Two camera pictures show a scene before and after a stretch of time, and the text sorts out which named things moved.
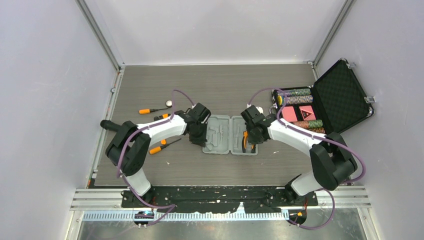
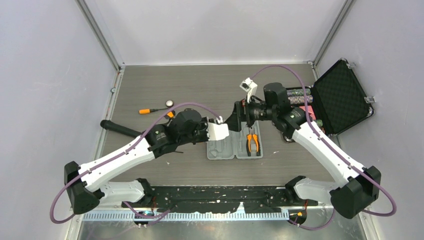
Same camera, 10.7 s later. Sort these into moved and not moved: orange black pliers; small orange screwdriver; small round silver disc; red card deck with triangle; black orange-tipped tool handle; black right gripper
Moved: black right gripper; orange black pliers
Not moved: red card deck with triangle; small orange screwdriver; small round silver disc; black orange-tipped tool handle
